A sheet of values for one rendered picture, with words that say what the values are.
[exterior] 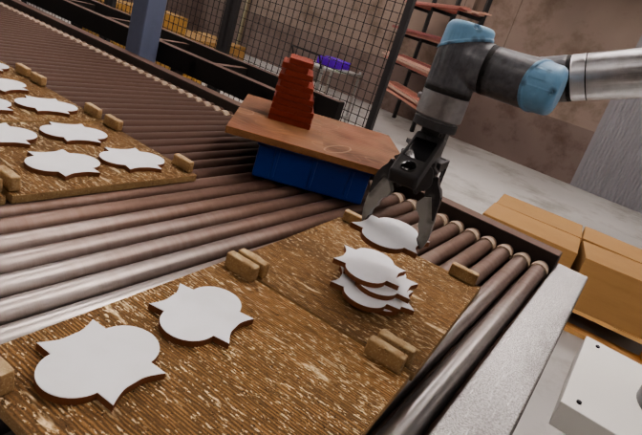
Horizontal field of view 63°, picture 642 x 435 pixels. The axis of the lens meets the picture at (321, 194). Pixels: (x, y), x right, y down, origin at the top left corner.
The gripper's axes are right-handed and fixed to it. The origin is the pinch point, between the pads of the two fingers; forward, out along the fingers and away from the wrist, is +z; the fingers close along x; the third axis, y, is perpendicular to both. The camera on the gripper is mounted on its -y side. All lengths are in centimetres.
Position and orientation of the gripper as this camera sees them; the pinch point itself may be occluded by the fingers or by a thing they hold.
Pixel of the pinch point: (391, 232)
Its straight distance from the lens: 89.7
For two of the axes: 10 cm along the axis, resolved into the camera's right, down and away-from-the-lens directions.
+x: -8.4, -4.0, 3.7
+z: -2.9, 9.0, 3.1
